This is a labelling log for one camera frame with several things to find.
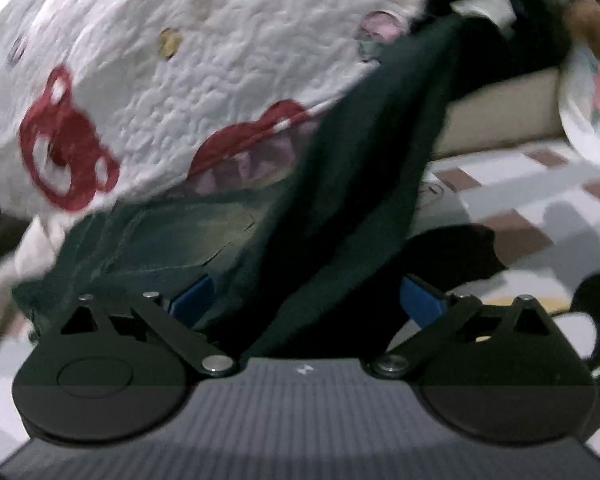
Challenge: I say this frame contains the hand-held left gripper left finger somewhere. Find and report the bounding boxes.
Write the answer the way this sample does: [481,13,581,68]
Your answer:
[59,274,238,377]

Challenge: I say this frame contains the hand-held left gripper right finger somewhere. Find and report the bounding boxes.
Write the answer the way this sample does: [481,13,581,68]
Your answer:
[370,274,552,380]

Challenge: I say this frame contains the dark green pants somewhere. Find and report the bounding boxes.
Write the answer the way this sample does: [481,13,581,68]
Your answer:
[12,12,481,361]

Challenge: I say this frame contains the floral quilt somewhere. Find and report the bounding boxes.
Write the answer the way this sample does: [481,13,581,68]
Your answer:
[557,42,600,171]

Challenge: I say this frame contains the white bear print quilt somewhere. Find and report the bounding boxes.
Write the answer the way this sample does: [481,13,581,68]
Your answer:
[0,0,431,241]

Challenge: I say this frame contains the beige bed frame gold trim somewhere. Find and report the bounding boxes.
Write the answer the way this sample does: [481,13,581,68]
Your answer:
[430,67,568,158]

